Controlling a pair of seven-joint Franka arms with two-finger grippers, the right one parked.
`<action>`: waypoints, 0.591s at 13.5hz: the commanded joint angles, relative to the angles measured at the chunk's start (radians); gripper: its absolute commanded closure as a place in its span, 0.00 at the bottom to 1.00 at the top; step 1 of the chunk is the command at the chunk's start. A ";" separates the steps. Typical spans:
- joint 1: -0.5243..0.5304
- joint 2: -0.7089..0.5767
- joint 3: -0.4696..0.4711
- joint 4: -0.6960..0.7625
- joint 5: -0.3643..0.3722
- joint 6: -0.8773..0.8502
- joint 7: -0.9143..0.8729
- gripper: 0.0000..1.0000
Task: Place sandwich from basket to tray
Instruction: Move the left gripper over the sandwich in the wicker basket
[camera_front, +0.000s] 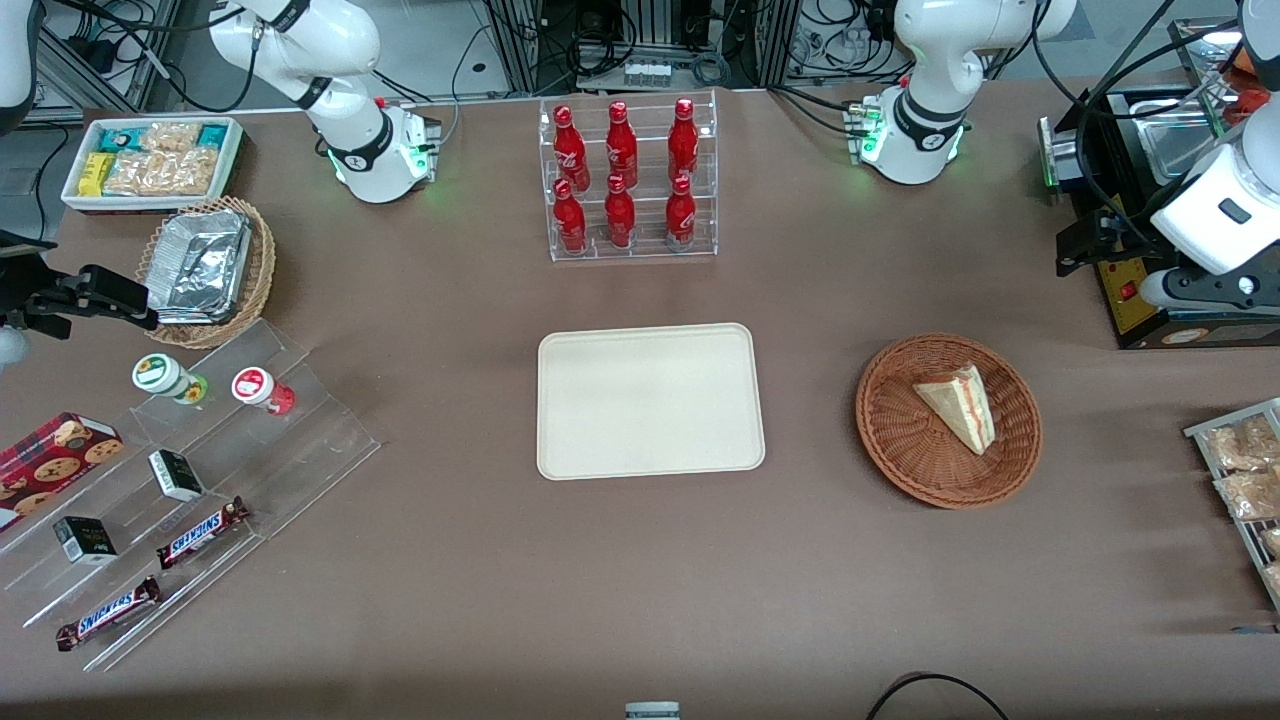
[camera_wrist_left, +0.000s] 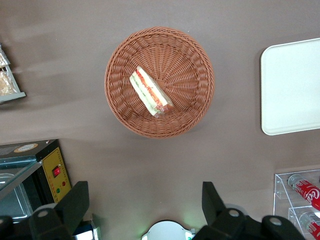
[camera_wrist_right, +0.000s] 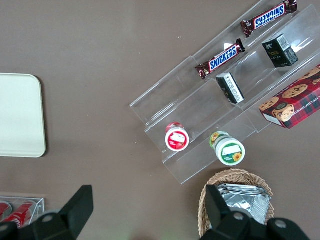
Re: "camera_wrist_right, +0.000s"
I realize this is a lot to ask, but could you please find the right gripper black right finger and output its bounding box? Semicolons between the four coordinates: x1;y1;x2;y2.
199;184;254;240

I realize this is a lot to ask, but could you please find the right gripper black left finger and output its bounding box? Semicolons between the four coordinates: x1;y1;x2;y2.
32;184;95;240

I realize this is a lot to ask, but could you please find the light wicker basket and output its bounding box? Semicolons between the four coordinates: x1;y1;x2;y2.
197;168;276;238

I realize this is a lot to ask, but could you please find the cream plastic serving tray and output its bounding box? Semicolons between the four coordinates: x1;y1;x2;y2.
0;73;47;158

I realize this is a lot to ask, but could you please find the silver foil container stack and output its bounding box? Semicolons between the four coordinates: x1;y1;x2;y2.
216;183;272;226

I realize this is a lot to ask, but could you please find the clear acrylic bottle rack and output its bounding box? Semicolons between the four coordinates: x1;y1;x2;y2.
0;196;45;230

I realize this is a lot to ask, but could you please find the red cola bottle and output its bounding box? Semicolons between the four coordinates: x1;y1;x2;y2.
0;202;13;218
1;202;35;230

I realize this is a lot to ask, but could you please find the green lid yogurt cup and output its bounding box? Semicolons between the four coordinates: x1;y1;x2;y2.
209;131;246;167

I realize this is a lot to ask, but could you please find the red lid yogurt cup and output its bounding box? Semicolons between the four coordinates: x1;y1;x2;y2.
164;121;190;153

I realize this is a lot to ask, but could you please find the clear acrylic stepped display shelf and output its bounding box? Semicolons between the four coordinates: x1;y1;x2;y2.
129;0;320;185

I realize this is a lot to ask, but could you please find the small black carton box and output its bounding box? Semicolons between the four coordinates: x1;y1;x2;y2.
215;72;245;105
261;33;300;69

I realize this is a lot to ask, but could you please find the red tartan cookie box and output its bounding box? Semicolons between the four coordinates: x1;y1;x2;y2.
258;64;320;130

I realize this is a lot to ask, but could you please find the Snickers chocolate bar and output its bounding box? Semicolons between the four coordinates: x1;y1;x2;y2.
195;38;247;80
240;0;299;39

